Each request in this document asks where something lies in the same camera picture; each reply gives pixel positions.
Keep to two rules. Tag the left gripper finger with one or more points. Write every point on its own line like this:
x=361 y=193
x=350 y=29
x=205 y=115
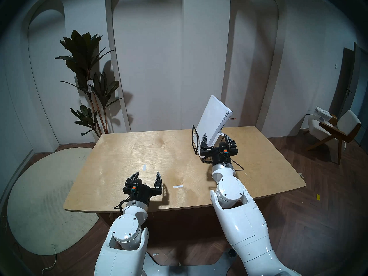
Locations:
x=134 y=177
x=158 y=180

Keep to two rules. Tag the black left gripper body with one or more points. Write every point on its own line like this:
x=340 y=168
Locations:
x=142 y=192

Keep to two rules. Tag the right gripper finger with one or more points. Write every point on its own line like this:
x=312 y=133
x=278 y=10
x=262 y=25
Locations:
x=231 y=143
x=204 y=141

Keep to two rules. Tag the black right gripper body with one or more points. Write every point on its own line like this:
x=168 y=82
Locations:
x=220 y=153

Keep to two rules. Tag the large thin white book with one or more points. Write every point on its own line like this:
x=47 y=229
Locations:
x=211 y=120

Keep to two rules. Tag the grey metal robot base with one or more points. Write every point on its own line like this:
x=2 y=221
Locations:
x=172 y=269

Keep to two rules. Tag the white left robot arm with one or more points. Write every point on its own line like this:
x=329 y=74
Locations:
x=126 y=229

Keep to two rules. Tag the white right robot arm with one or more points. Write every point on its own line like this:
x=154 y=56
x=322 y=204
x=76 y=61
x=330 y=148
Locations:
x=244 y=220

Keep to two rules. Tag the round cream rug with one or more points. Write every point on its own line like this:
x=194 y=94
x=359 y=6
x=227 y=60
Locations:
x=43 y=197

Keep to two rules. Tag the white box on armchair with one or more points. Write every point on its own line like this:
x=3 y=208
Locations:
x=323 y=114

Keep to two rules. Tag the black base knob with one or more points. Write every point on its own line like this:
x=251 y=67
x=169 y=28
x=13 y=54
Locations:
x=232 y=253

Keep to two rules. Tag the white plant label tag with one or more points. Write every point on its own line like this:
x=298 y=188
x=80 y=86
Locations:
x=90 y=85

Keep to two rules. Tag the dark brown open door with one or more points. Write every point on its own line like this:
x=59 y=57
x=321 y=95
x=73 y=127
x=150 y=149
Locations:
x=343 y=82

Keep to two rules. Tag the tall dark green plant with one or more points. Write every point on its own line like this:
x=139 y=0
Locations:
x=83 y=48

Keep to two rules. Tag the white wooden-frame armchair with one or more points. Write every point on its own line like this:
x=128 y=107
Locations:
x=349 y=120

